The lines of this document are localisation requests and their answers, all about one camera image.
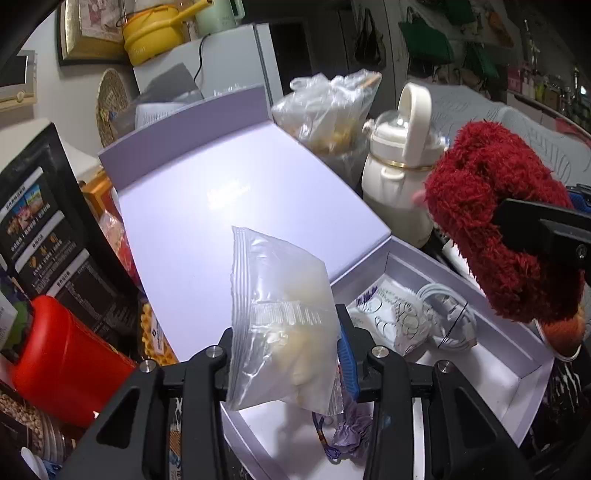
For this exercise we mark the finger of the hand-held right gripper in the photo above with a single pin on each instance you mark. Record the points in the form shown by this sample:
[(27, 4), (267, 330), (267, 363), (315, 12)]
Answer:
[(531, 226), (581, 199)]

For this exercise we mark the orange fluffy ball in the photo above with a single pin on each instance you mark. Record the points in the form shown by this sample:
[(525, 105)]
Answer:
[(561, 334)]

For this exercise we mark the pink snack packet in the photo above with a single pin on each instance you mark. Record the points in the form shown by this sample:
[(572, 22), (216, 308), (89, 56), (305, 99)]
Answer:
[(117, 240)]

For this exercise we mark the white patterned packet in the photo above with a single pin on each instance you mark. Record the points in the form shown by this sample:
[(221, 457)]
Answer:
[(392, 318)]

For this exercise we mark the white fridge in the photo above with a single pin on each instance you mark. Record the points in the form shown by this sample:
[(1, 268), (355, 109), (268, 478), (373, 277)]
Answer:
[(240, 55)]

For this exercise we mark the green bag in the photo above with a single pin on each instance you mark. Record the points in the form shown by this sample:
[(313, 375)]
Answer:
[(480, 64), (427, 39)]

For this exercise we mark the small pale picture frame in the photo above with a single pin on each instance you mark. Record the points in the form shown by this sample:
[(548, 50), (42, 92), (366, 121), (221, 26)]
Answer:
[(18, 87)]

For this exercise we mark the red plastic container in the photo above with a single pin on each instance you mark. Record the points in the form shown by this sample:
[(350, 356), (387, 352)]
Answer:
[(60, 360)]

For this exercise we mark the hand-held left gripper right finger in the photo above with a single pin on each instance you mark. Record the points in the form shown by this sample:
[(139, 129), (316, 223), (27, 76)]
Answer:
[(347, 364)]

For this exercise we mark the grey leaf-patterned sofa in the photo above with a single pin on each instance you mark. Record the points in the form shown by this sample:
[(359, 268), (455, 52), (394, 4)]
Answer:
[(471, 101)]

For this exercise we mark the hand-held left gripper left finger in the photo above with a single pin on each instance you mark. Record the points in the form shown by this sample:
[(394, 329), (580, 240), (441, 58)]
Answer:
[(207, 367)]

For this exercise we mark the jar of nuts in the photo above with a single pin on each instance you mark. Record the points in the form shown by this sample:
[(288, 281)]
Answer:
[(27, 424)]

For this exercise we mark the clear zip bag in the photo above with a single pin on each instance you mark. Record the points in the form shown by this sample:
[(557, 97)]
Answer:
[(277, 300)]

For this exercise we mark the yellow pot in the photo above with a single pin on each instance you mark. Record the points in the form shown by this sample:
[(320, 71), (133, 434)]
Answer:
[(147, 37)]

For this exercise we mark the round woven mat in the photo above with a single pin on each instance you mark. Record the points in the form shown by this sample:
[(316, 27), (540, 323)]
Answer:
[(113, 106)]

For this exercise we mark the gold picture frame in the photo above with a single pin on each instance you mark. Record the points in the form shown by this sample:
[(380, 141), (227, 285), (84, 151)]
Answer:
[(74, 41)]

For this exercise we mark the red fluffy cloth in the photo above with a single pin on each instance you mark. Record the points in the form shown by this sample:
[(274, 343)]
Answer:
[(475, 194)]

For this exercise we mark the black hanging bag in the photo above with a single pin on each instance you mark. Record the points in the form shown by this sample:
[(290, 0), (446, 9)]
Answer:
[(369, 44)]

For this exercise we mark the yellow snack packet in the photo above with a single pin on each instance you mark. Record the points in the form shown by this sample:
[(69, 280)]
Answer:
[(157, 332)]

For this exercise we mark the orange box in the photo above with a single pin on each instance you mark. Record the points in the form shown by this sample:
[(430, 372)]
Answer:
[(97, 196)]

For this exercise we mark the lavender gift box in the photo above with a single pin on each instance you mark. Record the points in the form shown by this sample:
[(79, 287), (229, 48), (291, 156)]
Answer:
[(194, 221)]

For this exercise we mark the row of bottles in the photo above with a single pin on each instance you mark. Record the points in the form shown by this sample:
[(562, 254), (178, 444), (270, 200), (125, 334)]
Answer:
[(549, 87)]

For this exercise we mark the pale green kettle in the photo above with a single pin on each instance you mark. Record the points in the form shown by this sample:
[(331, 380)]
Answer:
[(219, 16)]

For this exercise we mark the black printed carton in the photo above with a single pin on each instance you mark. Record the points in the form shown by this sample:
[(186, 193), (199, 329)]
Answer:
[(46, 230)]

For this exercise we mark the clear plastic bag of food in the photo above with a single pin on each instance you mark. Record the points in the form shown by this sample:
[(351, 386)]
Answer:
[(318, 110)]

